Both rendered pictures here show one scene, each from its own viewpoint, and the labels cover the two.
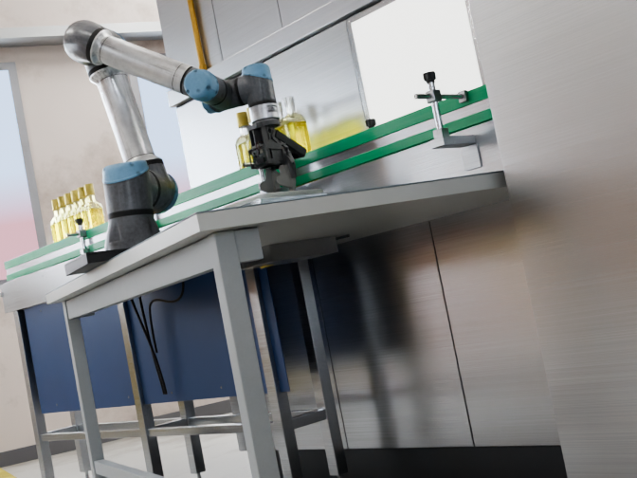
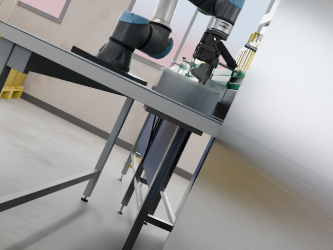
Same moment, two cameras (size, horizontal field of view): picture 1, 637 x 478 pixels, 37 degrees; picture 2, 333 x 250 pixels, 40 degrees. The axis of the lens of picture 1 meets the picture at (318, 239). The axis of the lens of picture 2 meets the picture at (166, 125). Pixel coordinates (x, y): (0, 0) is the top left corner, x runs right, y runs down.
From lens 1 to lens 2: 1.35 m
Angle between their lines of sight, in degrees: 35
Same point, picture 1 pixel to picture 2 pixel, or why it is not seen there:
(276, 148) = (208, 50)
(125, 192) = (119, 28)
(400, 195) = (133, 93)
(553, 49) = (288, 37)
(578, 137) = (248, 128)
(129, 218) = (112, 43)
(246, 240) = (19, 55)
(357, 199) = (97, 74)
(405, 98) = not seen: hidden behind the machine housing
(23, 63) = not seen: outside the picture
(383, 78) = not seen: hidden behind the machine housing
